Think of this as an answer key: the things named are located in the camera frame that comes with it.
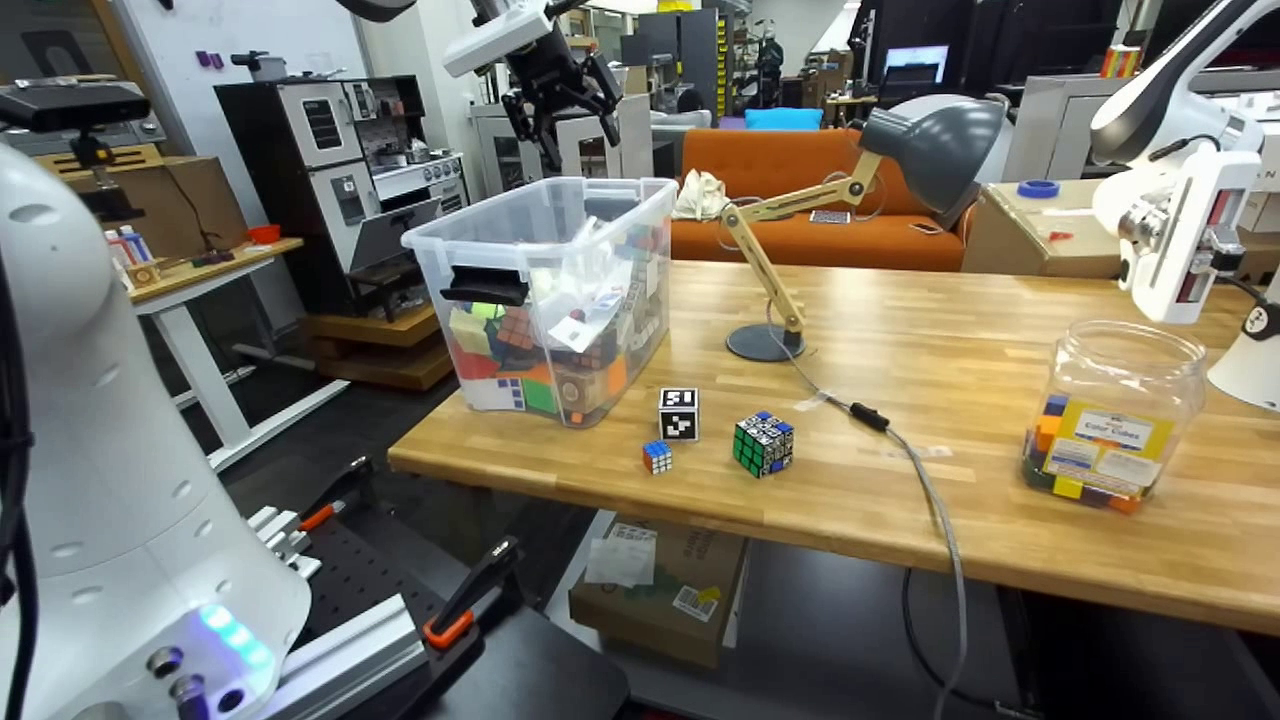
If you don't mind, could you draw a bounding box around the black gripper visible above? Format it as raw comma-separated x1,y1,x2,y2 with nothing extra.
499,28,624,151

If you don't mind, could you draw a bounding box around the white cube with dark tag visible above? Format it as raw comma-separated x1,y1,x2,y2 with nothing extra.
543,312,602,360

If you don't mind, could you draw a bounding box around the pale yellow green cube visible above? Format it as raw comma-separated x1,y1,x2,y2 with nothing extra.
446,301,512,360

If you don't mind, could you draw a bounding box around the red orange cube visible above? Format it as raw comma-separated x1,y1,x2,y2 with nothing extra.
450,346,535,391

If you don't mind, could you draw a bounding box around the black white tag cube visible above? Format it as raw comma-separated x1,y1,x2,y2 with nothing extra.
653,385,704,444

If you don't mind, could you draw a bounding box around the wooden desk lamp gray shade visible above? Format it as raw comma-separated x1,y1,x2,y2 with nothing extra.
675,93,1013,368

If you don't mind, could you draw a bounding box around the blue green stickered Rubik's cube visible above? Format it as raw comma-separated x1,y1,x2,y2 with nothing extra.
728,409,802,485

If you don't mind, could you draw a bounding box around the white glass-door cabinet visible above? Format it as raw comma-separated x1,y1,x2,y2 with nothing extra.
468,99,554,201

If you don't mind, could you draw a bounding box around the clear plastic storage bin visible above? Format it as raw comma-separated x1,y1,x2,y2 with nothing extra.
396,170,679,432

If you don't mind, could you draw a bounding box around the blue box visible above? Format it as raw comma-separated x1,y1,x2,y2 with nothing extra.
742,105,828,137

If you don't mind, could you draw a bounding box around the orange sofa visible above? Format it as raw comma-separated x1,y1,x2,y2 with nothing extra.
668,122,978,276

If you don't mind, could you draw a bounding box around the black white equipment rack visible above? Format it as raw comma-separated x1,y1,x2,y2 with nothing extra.
214,73,474,319

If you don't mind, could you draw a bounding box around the low wooden shelf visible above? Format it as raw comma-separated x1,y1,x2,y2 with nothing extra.
308,305,459,395

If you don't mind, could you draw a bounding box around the lit blue computer screen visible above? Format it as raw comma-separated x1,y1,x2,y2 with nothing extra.
877,40,956,95

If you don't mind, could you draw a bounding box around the black orange clamp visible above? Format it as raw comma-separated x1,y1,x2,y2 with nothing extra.
419,537,527,655
287,452,379,541

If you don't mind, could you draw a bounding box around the white-legged wooden side desk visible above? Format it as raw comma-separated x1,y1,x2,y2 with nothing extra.
112,235,353,473

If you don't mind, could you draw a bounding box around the blue red labelled bottle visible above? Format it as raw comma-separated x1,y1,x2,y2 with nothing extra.
104,220,158,276

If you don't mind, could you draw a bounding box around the cardboard box with labels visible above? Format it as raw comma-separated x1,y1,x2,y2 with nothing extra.
569,510,752,670

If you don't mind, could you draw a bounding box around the tan wooden box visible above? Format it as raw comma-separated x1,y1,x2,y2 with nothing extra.
959,176,1131,281

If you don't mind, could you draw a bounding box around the orange cylinder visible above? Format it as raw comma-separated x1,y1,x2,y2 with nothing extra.
1095,36,1149,83

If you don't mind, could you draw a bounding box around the aluminium extrusion bar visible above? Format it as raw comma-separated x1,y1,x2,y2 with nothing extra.
258,590,434,720

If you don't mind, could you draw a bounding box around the clear jar of colored blocks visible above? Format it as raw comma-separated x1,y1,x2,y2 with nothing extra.
1017,317,1212,519

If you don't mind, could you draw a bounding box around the white curved base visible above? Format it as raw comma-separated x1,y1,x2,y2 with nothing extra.
1206,264,1280,416

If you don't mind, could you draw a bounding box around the braided lamp cable with switch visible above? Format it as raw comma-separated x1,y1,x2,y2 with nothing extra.
777,338,1037,720

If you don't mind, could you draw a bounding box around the black camera on stand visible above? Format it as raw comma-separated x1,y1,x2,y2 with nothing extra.
0,77,152,176

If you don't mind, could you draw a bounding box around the silver extrusion bracket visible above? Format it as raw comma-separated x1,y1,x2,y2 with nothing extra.
242,501,330,586

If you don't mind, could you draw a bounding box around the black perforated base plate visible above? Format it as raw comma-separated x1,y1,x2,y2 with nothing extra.
296,510,631,720

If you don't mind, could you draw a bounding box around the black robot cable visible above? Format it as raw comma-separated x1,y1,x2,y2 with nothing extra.
0,256,47,720

